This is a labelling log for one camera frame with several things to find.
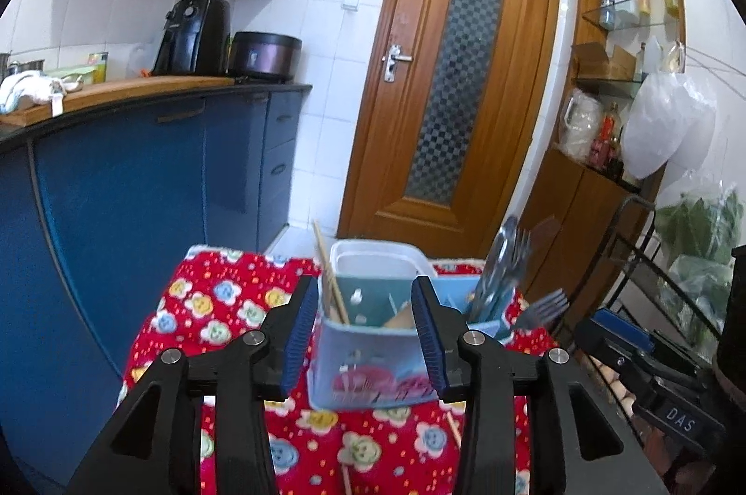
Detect white plastic bag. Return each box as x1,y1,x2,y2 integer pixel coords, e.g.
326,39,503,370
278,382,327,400
621,72,717,179

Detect brown wooden shelf cabinet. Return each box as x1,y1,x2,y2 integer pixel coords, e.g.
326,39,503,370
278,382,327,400
521,0,685,327

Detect black air fryer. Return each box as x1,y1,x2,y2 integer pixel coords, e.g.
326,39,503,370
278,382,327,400
152,0,230,77

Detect silver door handle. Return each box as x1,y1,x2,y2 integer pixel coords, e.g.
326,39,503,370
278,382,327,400
383,44,414,83

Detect beige wooden spoon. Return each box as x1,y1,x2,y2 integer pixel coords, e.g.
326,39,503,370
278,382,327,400
382,302,416,331

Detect beige wooden chopstick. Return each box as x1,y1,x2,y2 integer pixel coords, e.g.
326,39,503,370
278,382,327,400
312,221,349,324
445,411,462,448

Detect small steel fork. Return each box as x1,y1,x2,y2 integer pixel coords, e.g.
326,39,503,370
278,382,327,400
511,289,569,332

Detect light blue utensil box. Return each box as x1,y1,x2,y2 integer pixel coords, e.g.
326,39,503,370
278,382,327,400
306,237,518,412

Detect blue kitchen counter cabinet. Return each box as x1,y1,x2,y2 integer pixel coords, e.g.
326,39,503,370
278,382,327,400
1,85,305,494

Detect red smiley flower tablecloth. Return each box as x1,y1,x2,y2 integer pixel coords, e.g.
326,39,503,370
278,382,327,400
115,244,562,495

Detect steel table knife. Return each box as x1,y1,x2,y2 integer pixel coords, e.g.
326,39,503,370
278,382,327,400
467,216,518,323

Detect bag of green vegetables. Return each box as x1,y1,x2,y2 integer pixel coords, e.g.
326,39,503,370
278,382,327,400
655,172,745,361

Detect brown wooden door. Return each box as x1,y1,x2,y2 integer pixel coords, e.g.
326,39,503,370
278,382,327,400
338,0,559,258

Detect dark rice cooker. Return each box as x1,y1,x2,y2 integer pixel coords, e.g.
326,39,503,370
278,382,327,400
226,31,302,83

